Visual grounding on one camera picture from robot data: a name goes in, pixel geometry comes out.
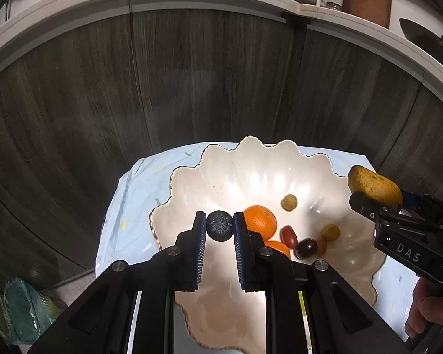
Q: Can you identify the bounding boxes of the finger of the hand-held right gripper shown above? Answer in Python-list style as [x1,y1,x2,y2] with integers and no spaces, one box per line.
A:
[349,191,392,226]
[402,191,443,219]

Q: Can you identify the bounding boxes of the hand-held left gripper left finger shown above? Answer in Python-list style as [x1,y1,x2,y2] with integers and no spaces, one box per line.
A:
[27,211,207,354]

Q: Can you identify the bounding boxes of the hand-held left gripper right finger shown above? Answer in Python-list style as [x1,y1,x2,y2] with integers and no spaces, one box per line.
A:
[233,212,414,354]

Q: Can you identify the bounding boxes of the yellow mango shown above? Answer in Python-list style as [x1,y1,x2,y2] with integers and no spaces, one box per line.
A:
[348,165,404,209]

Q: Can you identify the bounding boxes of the blueberry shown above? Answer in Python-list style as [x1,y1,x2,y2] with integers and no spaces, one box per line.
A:
[206,210,234,243]

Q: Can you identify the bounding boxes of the orange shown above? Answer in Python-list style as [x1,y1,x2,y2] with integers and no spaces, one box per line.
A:
[264,240,291,260]
[243,204,277,240]

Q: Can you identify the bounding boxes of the dark purple grape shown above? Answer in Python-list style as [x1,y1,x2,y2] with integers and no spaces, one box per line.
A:
[294,238,317,260]

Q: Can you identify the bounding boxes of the white scalloped ceramic bowl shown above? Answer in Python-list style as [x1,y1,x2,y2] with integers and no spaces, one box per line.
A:
[149,136,388,351]

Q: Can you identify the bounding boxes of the person's right hand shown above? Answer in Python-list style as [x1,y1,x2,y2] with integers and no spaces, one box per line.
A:
[404,276,443,339]

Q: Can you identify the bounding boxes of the light blue patterned cloth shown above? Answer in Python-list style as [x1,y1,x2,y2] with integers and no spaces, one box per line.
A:
[95,142,419,343]

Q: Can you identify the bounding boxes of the black wok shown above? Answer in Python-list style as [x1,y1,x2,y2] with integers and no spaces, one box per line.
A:
[398,18,443,64]

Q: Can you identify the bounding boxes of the teal glass dish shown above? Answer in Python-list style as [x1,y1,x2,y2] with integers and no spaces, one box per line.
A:
[4,278,68,344]

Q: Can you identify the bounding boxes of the dark wood kitchen counter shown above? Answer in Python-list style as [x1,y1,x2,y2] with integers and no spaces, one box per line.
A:
[0,0,443,292]

